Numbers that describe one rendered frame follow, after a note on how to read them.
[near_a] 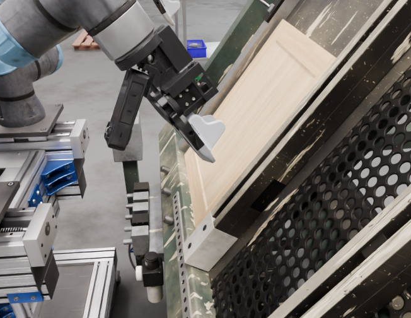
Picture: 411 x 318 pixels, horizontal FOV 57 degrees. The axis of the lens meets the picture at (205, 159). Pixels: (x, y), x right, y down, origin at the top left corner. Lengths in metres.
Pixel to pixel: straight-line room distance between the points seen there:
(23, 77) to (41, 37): 0.83
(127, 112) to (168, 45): 0.11
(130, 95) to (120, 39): 0.08
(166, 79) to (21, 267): 0.67
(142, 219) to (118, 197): 1.39
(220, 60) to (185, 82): 1.02
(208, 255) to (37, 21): 0.63
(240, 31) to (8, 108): 0.86
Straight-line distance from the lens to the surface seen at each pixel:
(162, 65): 0.54
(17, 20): 0.54
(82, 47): 6.08
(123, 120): 0.53
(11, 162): 1.39
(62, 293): 1.90
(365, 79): 0.78
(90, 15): 0.50
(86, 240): 2.42
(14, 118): 1.39
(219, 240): 0.90
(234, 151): 1.07
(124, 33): 0.50
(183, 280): 0.95
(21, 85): 1.36
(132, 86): 0.52
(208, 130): 0.57
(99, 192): 2.77
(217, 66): 1.54
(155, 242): 1.26
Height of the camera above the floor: 1.62
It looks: 32 degrees down
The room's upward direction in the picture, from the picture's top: straight up
